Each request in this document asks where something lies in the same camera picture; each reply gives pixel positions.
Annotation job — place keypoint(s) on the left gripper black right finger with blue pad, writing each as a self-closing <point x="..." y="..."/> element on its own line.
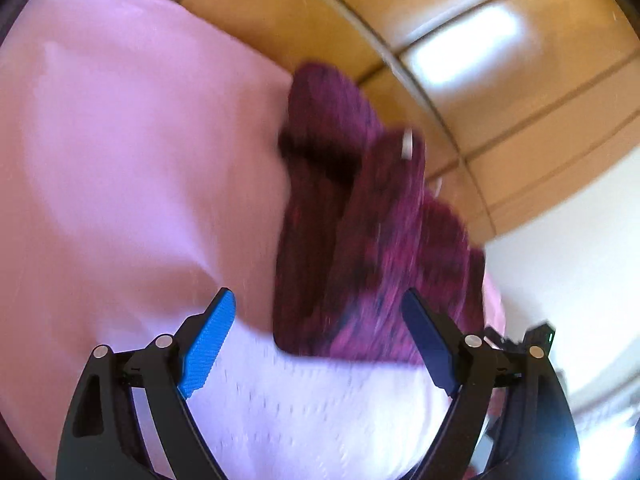
<point x="469" y="368"/>

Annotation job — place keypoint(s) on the wooden panelled headboard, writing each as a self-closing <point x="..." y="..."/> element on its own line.
<point x="522" y="102"/>

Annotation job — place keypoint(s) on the pink bed sheet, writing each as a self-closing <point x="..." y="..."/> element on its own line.
<point x="139" y="175"/>

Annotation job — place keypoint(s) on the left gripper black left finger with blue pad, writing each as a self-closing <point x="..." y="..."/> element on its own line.
<point x="102" y="437"/>

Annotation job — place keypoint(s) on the red floral patterned garment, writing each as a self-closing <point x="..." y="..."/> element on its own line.
<point x="360" y="229"/>

